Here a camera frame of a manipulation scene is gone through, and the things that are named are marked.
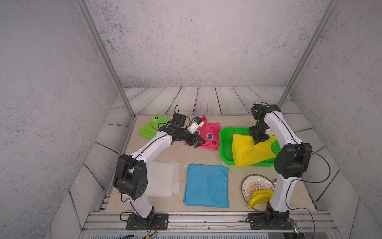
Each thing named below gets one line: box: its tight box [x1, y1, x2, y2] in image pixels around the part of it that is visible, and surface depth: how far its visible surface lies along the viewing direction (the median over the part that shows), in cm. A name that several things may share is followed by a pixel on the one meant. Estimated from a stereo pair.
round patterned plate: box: [241, 174, 276, 212], surface depth 86 cm
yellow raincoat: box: [231, 133, 278, 168], surface depth 84 cm
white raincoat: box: [145, 160, 181, 198], surface depth 89 cm
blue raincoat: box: [183, 164, 230, 209], surface depth 85 cm
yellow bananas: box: [247, 190, 275, 209], surface depth 76 cm
